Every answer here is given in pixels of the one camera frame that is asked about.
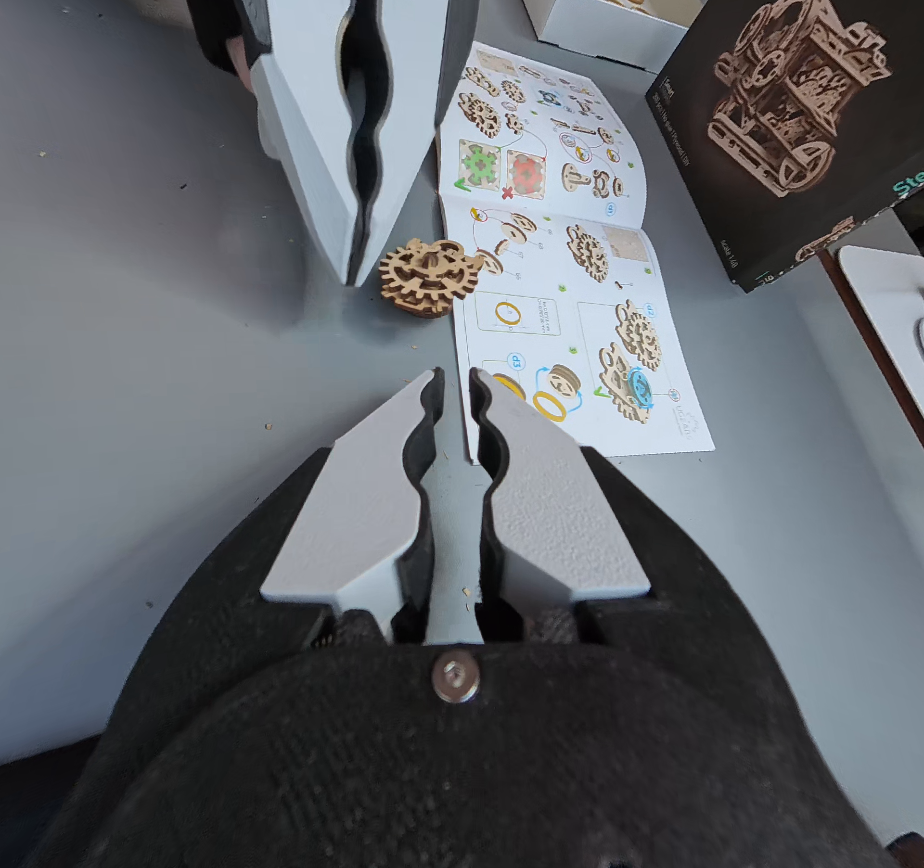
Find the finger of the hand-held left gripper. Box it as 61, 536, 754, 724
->
345, 0, 454, 288
247, 0, 384, 288

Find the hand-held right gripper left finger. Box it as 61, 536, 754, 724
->
258, 367, 446, 643

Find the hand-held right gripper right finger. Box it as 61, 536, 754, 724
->
469, 369, 652, 643

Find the wooden gear assembly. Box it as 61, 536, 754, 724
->
379, 236, 485, 319

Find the black model kit box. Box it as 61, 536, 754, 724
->
644, 0, 924, 294

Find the white cardboard box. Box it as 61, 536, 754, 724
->
500, 0, 712, 76

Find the illustrated instruction booklet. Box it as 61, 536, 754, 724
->
435, 41, 716, 465

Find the white tray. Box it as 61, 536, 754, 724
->
837, 244, 924, 380

